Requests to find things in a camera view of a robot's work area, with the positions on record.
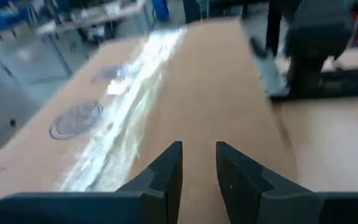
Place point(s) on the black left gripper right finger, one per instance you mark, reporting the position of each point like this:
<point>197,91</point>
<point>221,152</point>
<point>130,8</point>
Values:
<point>291,208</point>

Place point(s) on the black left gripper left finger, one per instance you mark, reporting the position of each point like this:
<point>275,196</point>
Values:
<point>73,208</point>

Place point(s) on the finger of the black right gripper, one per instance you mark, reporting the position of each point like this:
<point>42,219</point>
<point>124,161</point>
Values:
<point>304,76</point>

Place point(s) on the brown ULINE cardboard box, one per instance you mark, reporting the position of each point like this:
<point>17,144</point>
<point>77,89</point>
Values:
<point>207,93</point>

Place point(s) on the blue barrel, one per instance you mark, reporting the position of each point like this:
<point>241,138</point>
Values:
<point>160,9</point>

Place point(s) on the grey workbench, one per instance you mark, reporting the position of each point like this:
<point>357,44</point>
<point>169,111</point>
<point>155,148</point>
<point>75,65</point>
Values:
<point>104,12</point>

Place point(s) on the blue storage bins shelf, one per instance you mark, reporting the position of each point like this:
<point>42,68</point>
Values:
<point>5,21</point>

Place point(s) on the black metal table frame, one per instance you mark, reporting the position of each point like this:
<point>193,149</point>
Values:
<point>346,84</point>

